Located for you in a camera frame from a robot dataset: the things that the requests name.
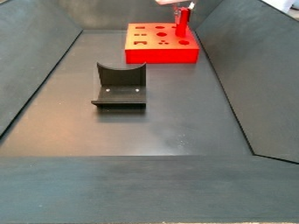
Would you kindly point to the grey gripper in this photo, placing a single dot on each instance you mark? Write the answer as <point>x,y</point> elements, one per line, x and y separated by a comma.
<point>176,7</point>

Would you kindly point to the red star peg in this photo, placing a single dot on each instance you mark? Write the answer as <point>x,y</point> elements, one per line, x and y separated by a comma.
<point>181,19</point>

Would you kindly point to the red shape sorting board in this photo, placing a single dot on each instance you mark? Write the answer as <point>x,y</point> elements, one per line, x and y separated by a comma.
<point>150,43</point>

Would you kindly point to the black curved holder bracket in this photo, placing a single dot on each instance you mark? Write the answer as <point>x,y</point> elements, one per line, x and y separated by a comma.
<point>121,86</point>

